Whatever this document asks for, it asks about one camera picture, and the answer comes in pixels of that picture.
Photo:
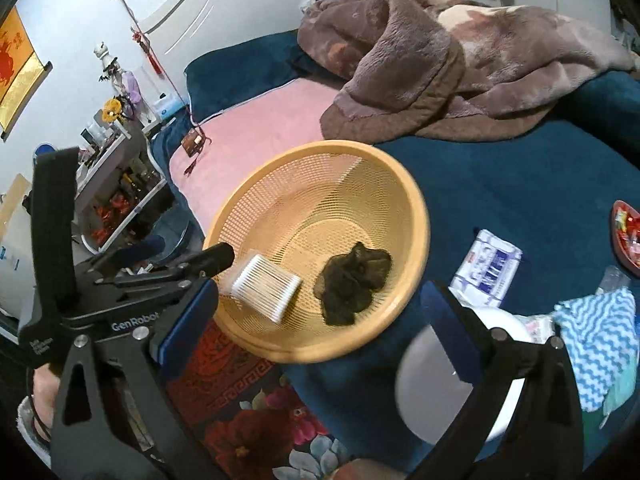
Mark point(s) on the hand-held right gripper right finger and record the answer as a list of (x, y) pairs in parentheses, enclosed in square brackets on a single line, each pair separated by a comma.
[(450, 332)]

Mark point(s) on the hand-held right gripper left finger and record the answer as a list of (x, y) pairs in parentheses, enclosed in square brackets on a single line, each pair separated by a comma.
[(187, 332)]

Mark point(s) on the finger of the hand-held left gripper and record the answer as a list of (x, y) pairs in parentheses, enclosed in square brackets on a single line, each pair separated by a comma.
[(140, 252), (210, 260)]

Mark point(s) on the white cotton swab pack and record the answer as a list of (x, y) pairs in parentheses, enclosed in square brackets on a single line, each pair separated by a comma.
[(265, 285)]

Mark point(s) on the dark cloth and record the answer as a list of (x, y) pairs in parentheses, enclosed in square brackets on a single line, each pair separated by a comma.
[(350, 280)]

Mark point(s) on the blue white zigzag cloth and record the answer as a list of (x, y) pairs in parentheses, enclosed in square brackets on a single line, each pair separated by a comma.
[(600, 340)]

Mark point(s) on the yellow plastic mesh basket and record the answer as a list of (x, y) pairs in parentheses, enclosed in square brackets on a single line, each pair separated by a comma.
[(350, 195)]

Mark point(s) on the teal cloth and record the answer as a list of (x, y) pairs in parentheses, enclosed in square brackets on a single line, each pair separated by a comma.
[(622, 390)]

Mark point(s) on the grey trash bin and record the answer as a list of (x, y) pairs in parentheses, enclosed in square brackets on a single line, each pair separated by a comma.
[(172, 230)]

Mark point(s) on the white round container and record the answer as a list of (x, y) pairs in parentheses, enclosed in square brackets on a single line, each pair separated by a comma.
[(435, 400)]

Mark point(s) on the white blue tissue packet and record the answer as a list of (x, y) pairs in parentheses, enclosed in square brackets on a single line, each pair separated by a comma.
[(487, 265)]

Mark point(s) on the small white packet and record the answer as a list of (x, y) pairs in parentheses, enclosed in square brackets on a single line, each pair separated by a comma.
[(540, 327)]

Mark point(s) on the red floral rug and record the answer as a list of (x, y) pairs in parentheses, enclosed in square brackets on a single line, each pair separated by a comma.
[(240, 410)]

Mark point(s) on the white storage shelf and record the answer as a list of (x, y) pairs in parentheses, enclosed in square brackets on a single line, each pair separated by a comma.
[(125, 145)]

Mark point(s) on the brown wallet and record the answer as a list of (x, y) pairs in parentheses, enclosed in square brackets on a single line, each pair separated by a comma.
[(192, 142)]

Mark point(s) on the yellow artificial flower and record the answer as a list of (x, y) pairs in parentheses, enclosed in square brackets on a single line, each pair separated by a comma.
[(112, 110)]

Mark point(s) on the pink bed sheet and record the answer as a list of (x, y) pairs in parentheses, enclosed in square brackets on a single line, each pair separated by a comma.
[(260, 125)]

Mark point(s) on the blue tissue box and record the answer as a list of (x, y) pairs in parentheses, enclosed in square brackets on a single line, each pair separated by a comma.
[(167, 107)]

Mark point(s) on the person's foot in slipper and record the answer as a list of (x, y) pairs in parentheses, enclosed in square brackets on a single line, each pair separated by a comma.
[(40, 395)]

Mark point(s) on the clear plastic wrapper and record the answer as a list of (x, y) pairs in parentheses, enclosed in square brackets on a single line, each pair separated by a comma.
[(612, 280)]

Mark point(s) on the white purple figurine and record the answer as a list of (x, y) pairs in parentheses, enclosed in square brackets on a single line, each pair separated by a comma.
[(112, 70)]

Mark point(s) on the red snack packet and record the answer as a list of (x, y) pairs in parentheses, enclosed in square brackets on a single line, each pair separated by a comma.
[(625, 250)]

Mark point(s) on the blue pillow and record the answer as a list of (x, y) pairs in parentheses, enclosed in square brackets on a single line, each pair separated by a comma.
[(240, 65)]

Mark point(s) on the red tassel ornament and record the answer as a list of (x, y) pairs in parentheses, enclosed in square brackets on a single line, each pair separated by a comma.
[(150, 52)]

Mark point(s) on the white headboard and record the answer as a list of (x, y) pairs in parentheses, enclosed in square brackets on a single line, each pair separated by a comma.
[(225, 10)]

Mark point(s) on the brown fleece blanket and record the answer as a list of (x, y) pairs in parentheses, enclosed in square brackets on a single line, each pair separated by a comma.
[(400, 60)]

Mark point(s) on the yellow red wall scroll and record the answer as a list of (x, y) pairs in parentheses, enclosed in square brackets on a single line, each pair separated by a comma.
[(20, 70)]

